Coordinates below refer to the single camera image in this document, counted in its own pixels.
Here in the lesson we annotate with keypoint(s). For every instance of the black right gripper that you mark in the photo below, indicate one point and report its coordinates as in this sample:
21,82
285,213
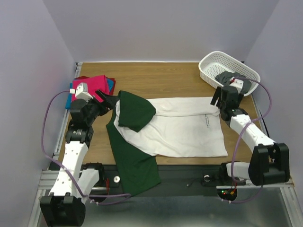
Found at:
219,98

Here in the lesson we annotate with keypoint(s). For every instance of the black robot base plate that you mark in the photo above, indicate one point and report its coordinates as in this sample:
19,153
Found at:
175,180

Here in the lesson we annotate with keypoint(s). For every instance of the white perforated laundry basket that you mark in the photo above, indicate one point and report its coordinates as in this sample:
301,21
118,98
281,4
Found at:
217,62

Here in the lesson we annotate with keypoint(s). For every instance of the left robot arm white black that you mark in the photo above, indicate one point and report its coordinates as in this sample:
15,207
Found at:
65,204

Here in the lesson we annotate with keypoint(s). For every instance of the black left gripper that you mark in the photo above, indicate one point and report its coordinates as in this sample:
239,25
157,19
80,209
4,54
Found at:
108,104

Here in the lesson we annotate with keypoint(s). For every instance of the dark red folded t-shirt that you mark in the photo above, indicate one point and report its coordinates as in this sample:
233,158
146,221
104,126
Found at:
110,81

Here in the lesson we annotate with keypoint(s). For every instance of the aluminium frame rail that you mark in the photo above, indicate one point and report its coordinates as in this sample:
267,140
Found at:
155,79

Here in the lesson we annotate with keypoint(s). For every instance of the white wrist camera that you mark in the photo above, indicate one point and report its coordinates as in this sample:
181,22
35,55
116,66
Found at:
80,92
236,83

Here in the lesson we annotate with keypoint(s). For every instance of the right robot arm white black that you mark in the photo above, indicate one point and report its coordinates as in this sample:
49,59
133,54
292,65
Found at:
269,162

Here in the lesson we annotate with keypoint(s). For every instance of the white and green t-shirt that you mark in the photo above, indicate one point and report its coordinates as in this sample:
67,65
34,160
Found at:
140,129

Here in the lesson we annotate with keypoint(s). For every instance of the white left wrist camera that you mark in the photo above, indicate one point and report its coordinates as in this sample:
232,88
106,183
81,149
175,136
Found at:
80,92

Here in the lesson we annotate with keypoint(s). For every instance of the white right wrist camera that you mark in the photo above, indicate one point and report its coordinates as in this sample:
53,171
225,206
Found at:
236,83

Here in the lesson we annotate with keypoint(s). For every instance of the pink folded t-shirt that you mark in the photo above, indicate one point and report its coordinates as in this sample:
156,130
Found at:
94,83

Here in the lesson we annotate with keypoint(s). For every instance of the grey t-shirt in basket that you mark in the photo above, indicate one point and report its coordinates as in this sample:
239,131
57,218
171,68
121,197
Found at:
225,77

